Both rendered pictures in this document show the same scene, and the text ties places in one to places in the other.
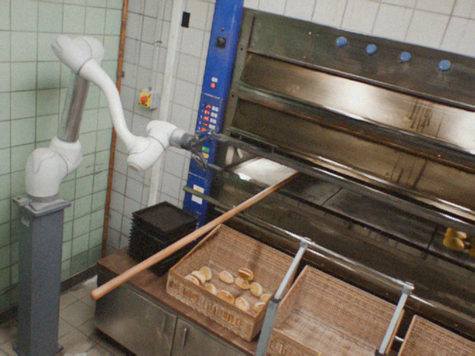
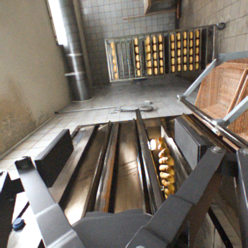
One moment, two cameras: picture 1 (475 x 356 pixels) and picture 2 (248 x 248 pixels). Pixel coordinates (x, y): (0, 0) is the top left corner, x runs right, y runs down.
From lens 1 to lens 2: 2.03 m
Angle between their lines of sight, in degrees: 97
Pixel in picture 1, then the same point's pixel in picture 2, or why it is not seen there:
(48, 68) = not seen: outside the picture
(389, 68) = not seen: hidden behind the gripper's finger
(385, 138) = (106, 186)
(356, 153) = (127, 201)
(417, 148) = (109, 169)
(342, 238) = (221, 187)
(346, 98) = not seen: hidden behind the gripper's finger
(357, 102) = (73, 216)
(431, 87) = (64, 178)
